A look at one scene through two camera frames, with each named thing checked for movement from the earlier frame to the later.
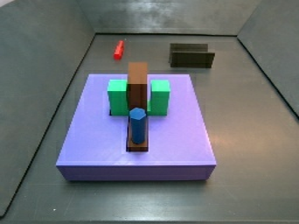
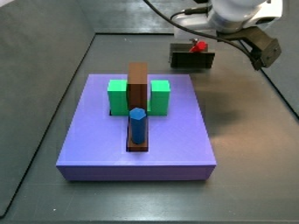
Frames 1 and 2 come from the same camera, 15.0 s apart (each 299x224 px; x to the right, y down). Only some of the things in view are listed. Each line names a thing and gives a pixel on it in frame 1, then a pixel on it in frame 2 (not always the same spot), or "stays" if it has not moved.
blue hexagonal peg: [138, 125] stays
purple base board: [94, 153] stays
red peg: [118, 50] → [200, 47]
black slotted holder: [191, 55] stays
